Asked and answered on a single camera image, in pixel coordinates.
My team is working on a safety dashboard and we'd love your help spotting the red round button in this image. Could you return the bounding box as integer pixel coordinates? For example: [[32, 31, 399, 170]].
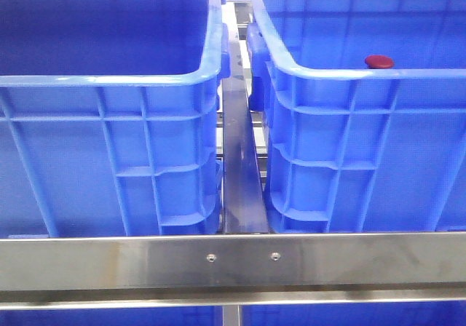
[[365, 55, 395, 69]]

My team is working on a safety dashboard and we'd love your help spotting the blue crate at left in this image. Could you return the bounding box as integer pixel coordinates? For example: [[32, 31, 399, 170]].
[[1, 0, 230, 239]]

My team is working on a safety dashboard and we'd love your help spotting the large blue plastic crate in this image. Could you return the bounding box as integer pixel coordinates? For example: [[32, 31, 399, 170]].
[[248, 0, 465, 233]]

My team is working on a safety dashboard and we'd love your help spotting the blue crate lower shelf left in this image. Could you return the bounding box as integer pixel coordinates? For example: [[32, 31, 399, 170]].
[[1, 306, 222, 325]]

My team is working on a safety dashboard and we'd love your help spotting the blue crate shelf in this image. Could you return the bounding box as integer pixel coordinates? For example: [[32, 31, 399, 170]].
[[1, 306, 222, 325], [242, 301, 465, 325]]

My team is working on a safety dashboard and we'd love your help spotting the blue crate lower shelf right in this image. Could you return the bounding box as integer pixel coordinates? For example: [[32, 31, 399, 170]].
[[242, 301, 465, 325]]

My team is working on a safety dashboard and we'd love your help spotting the steel rack frame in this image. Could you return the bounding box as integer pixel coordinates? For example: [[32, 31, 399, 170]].
[[1, 1, 465, 325]]

